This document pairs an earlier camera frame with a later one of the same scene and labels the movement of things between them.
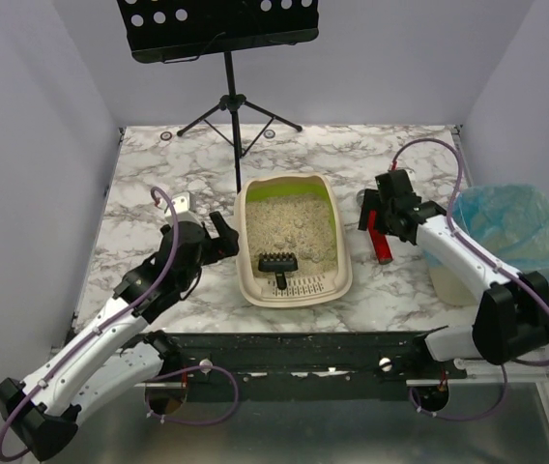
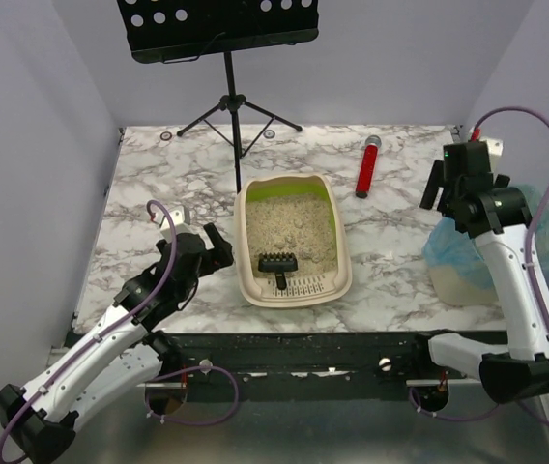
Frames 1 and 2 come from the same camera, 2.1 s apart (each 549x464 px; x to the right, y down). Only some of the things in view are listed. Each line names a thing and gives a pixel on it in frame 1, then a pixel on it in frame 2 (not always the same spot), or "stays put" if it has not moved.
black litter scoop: (280, 264) stays put
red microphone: (380, 241) → (372, 145)
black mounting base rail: (305, 366) stays put
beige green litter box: (300, 214) stays put
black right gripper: (384, 213) → (431, 185)
